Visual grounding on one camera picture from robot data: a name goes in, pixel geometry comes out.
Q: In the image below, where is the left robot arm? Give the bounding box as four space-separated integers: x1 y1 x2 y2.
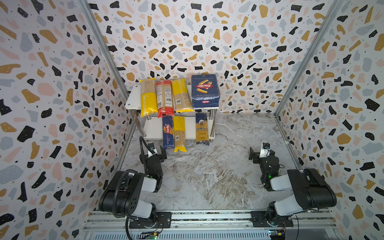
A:
99 146 167 222

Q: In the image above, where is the white two-tier shelf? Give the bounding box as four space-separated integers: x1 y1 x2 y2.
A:
125 84 219 142

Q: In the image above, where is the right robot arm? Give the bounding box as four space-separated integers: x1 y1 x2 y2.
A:
249 143 337 227

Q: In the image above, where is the blue Barilla spaghetti box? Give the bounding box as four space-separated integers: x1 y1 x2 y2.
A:
162 116 175 149

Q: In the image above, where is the blue Barilla pasta box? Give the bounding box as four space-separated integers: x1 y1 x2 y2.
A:
191 75 221 109

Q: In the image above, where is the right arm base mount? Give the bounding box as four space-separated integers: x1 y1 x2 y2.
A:
251 211 294 228

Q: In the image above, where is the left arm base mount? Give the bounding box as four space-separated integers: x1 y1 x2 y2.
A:
129 212 172 229

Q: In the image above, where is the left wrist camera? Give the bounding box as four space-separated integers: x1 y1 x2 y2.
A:
148 143 158 158

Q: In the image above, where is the red spaghetti bag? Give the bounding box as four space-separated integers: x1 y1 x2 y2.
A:
156 80 174 118

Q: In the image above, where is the blue-top clear spaghetti bag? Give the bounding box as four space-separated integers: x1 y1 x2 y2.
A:
196 113 209 146

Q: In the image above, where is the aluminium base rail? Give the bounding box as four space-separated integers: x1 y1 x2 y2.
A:
79 210 342 240

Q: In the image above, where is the yellow-top spaghetti bag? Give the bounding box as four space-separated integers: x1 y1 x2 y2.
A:
171 79 194 113

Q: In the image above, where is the yellow Pastatime spaghetti bag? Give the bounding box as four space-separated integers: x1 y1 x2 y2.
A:
140 78 158 117

